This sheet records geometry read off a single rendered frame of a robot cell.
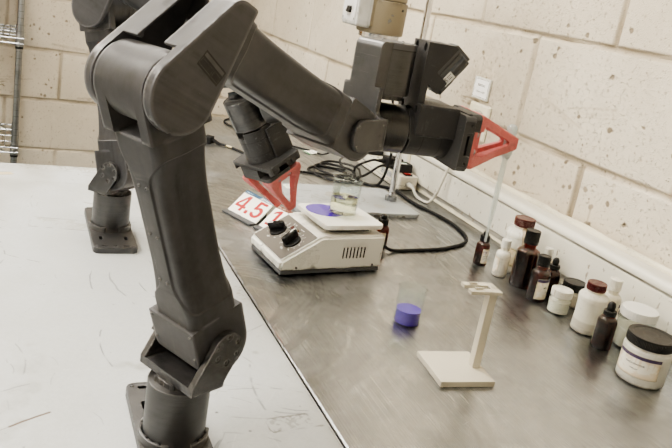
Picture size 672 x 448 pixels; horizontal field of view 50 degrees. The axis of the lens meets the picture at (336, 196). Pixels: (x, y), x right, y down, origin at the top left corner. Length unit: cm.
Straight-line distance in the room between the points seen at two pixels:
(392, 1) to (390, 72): 78
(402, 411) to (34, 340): 45
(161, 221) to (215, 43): 16
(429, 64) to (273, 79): 23
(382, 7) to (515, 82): 35
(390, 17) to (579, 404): 89
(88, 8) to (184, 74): 67
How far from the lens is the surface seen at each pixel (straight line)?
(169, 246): 64
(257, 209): 145
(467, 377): 100
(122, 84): 58
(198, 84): 58
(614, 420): 104
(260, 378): 91
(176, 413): 74
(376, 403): 91
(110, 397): 86
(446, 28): 196
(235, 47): 60
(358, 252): 126
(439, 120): 84
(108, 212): 127
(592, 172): 148
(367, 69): 80
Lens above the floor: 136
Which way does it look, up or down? 16 degrees down
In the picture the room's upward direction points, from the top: 10 degrees clockwise
